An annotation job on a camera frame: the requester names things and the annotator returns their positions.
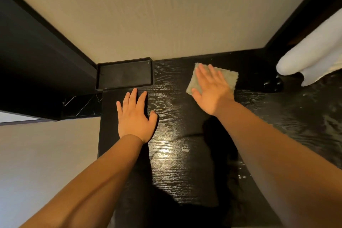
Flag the person's left hand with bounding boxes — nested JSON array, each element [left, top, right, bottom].
[[116, 88, 159, 144]]

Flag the person's right hand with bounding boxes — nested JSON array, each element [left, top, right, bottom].
[[191, 63, 235, 116]]

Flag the grey cleaning cloth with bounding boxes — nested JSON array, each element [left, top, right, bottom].
[[186, 63, 239, 96]]

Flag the person's left forearm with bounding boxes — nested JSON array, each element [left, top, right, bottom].
[[19, 134, 145, 228]]

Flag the person's right forearm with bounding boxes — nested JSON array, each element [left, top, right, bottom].
[[214, 100, 342, 228]]

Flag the black rectangular tray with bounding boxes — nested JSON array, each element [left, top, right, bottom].
[[96, 57, 154, 91]]

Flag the black marble slab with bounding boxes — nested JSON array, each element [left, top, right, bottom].
[[61, 93, 103, 119]]

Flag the white towel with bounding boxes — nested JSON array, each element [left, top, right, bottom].
[[276, 8, 342, 87]]

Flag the black wooden panel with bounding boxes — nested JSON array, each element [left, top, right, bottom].
[[0, 0, 98, 127]]

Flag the black wooden frame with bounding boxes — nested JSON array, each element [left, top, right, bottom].
[[264, 0, 342, 52]]

